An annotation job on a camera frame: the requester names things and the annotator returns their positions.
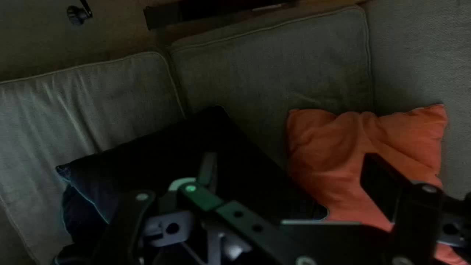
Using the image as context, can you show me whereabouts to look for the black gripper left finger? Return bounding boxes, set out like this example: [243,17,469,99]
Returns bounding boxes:
[167,151,296,261]

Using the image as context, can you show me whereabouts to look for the grey fabric sofa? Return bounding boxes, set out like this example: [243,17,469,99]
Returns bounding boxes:
[0,0,471,265]

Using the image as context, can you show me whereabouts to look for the dark navy pillow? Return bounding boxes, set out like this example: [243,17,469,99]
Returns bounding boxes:
[54,104,328,265]

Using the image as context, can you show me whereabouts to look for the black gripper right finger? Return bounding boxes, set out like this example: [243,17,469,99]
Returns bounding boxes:
[359,151,446,265]

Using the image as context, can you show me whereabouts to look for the orange cloth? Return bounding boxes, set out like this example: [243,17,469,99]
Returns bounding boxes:
[285,101,468,265]

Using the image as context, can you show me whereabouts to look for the small black device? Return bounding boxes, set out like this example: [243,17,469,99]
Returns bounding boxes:
[64,0,95,26]

